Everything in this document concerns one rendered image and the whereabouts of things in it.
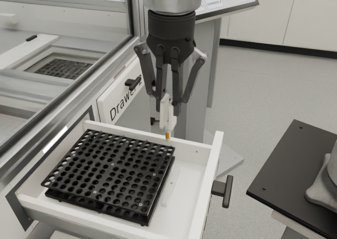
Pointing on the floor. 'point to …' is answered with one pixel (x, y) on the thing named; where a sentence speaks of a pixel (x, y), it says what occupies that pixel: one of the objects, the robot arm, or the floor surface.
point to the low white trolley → (62, 236)
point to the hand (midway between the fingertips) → (168, 112)
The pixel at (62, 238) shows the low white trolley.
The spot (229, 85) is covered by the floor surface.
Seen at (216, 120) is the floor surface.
